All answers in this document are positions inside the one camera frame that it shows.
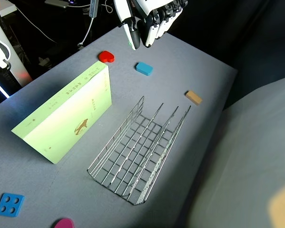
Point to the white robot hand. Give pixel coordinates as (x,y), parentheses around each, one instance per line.
(5,51)
(154,9)

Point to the light green book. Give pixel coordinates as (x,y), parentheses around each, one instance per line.
(61,118)

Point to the white light strip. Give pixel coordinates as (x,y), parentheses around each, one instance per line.
(1,88)

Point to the white desk top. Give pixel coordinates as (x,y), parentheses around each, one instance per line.
(6,7)

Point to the blue rounded block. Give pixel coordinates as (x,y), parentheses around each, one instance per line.
(144,68)

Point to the grey usb hub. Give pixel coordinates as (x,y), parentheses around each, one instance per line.
(94,8)

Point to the red heart block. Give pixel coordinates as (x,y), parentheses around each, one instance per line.
(106,56)

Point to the flat grey device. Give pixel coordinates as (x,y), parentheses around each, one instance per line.
(57,3)

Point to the tan wooden block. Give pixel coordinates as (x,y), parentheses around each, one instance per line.
(193,97)

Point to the grey table cloth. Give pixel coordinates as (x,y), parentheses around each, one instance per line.
(61,190)

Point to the blue square four-hole block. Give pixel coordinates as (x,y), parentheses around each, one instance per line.
(10,211)

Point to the grey rounded cover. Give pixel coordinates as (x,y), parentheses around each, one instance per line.
(247,154)

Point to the magenta rounded block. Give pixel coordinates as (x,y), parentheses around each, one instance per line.
(65,224)

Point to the tan blurred object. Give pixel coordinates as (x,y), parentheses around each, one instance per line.
(283,209)

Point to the white post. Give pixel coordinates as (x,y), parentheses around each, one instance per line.
(14,66)

